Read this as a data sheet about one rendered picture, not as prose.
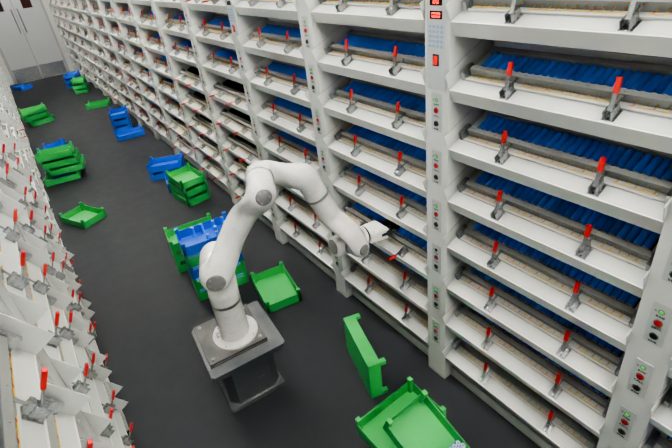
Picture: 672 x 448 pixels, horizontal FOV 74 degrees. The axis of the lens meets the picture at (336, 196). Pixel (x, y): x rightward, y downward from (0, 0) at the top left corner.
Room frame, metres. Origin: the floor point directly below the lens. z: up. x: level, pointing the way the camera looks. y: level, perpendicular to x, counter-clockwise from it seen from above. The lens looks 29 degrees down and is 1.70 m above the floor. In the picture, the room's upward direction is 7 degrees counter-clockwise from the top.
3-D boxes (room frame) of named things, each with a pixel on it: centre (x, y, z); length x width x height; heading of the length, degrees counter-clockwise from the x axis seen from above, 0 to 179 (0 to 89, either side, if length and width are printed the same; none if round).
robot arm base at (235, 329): (1.41, 0.50, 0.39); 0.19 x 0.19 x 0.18
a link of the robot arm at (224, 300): (1.44, 0.50, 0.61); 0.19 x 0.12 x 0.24; 11
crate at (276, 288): (2.00, 0.41, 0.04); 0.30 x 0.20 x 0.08; 22
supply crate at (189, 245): (2.15, 0.76, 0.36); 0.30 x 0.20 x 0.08; 115
